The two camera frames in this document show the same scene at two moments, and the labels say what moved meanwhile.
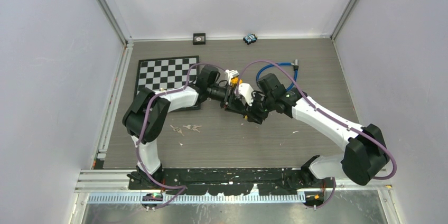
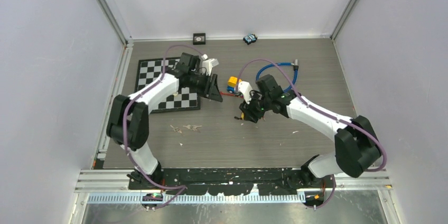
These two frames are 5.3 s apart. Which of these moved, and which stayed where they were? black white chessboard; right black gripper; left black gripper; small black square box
Moved: left black gripper
Stayed: black white chessboard; small black square box; right black gripper
